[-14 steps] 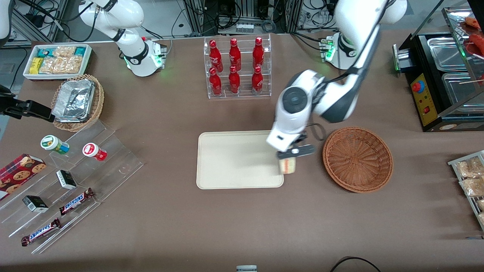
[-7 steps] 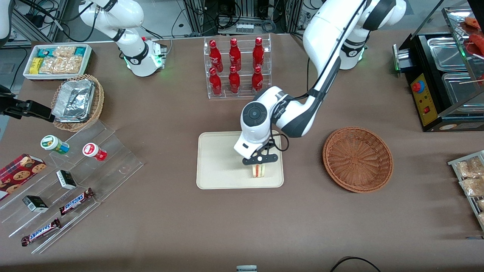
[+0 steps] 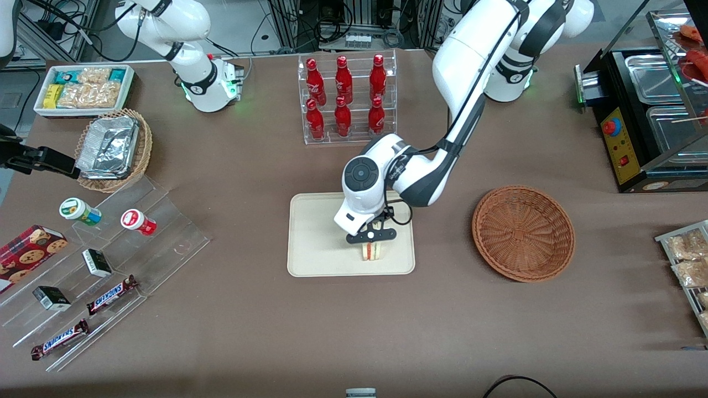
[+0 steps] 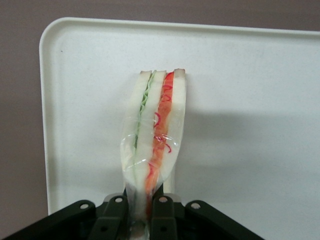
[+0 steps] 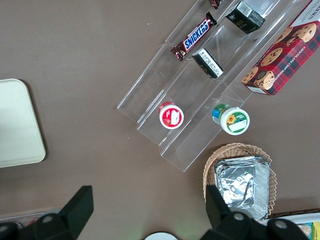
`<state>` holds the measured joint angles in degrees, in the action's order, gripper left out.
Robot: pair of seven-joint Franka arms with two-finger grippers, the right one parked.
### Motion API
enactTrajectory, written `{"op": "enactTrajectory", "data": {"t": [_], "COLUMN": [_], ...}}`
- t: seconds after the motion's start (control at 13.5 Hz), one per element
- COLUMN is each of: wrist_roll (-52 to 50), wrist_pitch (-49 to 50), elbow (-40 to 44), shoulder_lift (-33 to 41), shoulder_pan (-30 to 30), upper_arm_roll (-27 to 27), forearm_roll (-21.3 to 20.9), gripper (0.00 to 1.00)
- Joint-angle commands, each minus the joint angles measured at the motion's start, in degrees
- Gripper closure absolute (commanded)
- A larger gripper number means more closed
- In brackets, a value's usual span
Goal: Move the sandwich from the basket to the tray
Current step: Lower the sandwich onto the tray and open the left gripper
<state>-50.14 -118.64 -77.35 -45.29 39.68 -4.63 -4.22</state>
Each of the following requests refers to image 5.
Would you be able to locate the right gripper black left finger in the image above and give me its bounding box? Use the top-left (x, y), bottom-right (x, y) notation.
top-left (20, 185), bottom-right (95, 240)

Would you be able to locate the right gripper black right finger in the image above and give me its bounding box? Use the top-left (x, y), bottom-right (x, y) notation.
top-left (203, 184), bottom-right (270, 240)

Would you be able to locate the silver foil tray stack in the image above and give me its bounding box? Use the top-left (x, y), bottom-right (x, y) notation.
top-left (213, 155), bottom-right (272, 221)

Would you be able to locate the light wicker basket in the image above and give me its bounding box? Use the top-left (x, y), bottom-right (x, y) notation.
top-left (203, 142), bottom-right (278, 220)

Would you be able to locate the cream plastic tray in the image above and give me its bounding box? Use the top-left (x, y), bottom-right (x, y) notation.
top-left (0, 78), bottom-right (47, 169)

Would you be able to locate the white plastic snack bin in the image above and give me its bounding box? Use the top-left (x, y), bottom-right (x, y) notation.
top-left (264, 208), bottom-right (320, 240)

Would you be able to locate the large clear cracker bag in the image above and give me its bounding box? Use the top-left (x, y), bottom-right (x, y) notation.
top-left (296, 223), bottom-right (312, 238)

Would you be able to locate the clear acrylic stepped shelf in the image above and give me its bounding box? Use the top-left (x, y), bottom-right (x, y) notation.
top-left (116, 0), bottom-right (315, 174)

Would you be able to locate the yellow snack packet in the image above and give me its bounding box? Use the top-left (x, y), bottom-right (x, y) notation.
top-left (310, 221), bottom-right (320, 240)

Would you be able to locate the green lid yogurt cup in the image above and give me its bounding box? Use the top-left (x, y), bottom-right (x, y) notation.
top-left (211, 102), bottom-right (251, 136)

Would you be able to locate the red lid yogurt cup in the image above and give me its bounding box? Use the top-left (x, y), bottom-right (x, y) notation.
top-left (158, 100), bottom-right (185, 130)

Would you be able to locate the small black box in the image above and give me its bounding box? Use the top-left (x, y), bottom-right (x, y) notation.
top-left (191, 47), bottom-right (225, 80)
top-left (225, 0), bottom-right (267, 35)

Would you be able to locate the red tartan cookie box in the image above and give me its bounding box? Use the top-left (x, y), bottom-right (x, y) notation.
top-left (240, 0), bottom-right (320, 97)

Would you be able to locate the Snickers bar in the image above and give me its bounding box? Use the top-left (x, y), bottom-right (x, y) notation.
top-left (209, 0), bottom-right (224, 11)
top-left (170, 11), bottom-right (218, 62)

